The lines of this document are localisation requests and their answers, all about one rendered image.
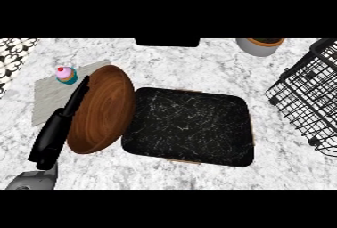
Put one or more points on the black marble tray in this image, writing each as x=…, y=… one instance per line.
x=189, y=126

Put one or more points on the brown wooden bowl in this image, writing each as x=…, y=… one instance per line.
x=103, y=109

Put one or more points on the black appliance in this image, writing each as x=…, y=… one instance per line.
x=168, y=42

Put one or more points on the pink frosted cupcake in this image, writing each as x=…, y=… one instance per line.
x=66, y=75

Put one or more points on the grey placemat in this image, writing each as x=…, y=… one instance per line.
x=51, y=95

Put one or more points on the black and white patterned tile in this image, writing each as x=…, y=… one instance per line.
x=11, y=58

